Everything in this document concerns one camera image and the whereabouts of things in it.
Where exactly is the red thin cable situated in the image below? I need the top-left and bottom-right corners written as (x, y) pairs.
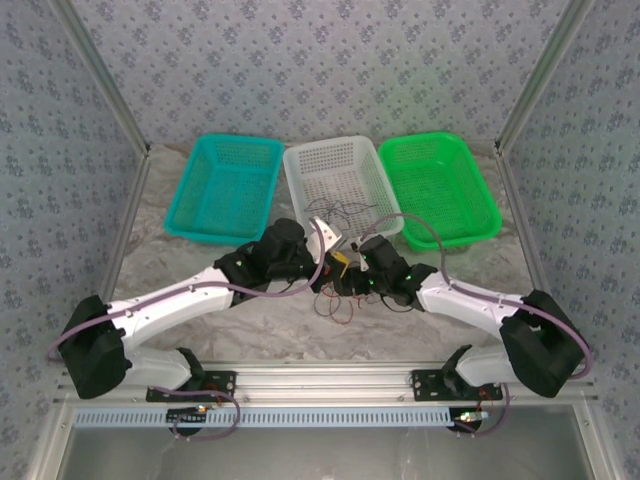
top-left (319, 283), bottom-right (381, 326)

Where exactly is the dark blue thin cable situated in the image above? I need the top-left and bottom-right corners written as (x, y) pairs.
top-left (312, 292), bottom-right (351, 319)

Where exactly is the teal plastic basket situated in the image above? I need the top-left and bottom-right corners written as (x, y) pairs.
top-left (164, 133), bottom-right (285, 250)

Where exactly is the green plastic basket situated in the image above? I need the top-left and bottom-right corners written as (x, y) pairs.
top-left (377, 131), bottom-right (503, 253)

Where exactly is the white plastic basket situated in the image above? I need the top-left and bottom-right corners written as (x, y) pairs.
top-left (282, 134), bottom-right (405, 246)

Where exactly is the aluminium table edge bar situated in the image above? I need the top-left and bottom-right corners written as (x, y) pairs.
top-left (494, 142), bottom-right (551, 301)
top-left (102, 144), bottom-right (151, 300)

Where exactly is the grey metal panel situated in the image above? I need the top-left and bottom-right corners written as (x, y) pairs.
top-left (64, 425), bottom-right (596, 480)

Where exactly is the black controller board with LED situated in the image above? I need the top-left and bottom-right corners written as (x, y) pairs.
top-left (167, 407), bottom-right (209, 432)
top-left (452, 409), bottom-right (491, 434)

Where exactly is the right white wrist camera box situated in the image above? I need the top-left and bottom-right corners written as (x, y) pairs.
top-left (349, 239), bottom-right (374, 274)

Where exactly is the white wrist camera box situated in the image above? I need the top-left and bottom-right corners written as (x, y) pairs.
top-left (349, 239), bottom-right (374, 274)
top-left (307, 215), bottom-right (346, 251)

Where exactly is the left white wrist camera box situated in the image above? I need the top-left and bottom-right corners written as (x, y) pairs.
top-left (307, 215), bottom-right (346, 251)

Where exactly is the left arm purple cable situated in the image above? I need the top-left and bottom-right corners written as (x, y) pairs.
top-left (47, 224), bottom-right (326, 442)

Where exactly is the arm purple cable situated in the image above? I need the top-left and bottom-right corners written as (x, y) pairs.
top-left (357, 213), bottom-right (594, 439)
top-left (47, 224), bottom-right (326, 442)

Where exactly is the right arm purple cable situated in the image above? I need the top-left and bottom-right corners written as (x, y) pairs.
top-left (357, 213), bottom-right (594, 439)

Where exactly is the aluminium mounting rail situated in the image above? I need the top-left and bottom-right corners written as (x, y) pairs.
top-left (54, 363), bottom-right (599, 404)

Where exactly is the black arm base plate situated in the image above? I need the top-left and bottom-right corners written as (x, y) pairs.
top-left (410, 368), bottom-right (504, 402)
top-left (145, 370), bottom-right (237, 404)

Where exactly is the light blue slotted cable duct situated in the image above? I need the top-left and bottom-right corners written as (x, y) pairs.
top-left (73, 405), bottom-right (504, 430)

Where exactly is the aluminium frame post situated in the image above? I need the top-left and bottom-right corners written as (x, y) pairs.
top-left (49, 0), bottom-right (152, 156)
top-left (494, 0), bottom-right (596, 151)

